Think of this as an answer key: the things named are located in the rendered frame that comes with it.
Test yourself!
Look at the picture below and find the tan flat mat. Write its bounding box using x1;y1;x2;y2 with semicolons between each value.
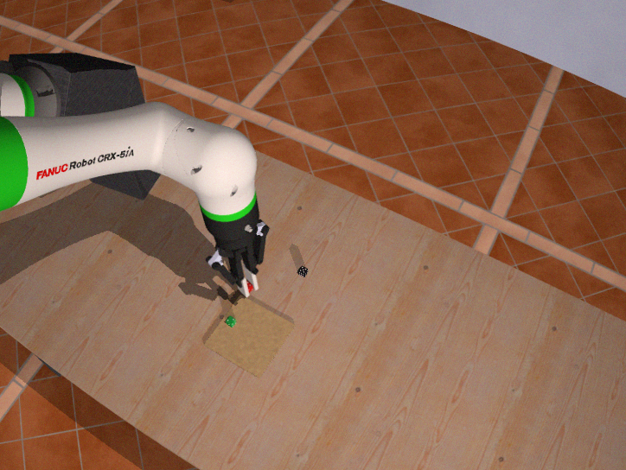
204;295;296;378

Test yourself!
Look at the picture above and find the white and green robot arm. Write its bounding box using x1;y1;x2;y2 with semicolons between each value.
0;60;259;240

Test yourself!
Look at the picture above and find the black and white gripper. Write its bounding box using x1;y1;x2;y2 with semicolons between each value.
206;219;270;297

